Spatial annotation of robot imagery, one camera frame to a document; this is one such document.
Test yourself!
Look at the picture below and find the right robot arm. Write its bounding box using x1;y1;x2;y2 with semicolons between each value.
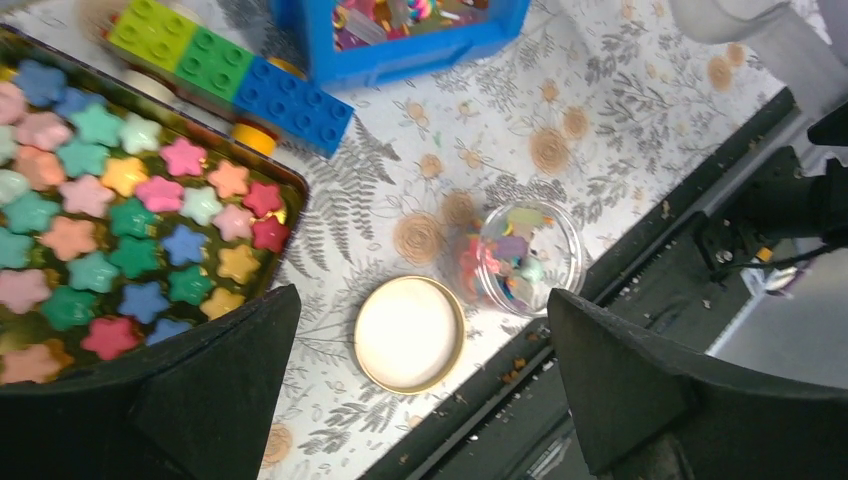
670;1;847;248

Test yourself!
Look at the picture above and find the round cream jar lid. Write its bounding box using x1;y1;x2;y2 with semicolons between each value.
353;275;466;395

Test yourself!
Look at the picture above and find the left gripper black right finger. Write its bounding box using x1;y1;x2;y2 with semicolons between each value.
547;289;847;479

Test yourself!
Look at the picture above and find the clear round glass jar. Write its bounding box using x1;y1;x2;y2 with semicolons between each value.
449;200;588;318

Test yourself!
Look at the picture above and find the blue plastic candy bin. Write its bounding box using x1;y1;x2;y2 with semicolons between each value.
268;1;529;89

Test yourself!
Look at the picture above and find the tin of star candies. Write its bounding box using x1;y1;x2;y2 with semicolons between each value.
1;25;307;387

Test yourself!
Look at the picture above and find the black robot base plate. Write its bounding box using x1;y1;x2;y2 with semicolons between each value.
365;90;800;479

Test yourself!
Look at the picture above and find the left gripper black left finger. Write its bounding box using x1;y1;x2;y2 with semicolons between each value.
1;285;301;479

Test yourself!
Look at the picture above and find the stacked toy brick block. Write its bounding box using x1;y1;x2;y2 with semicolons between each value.
105;1;353;158

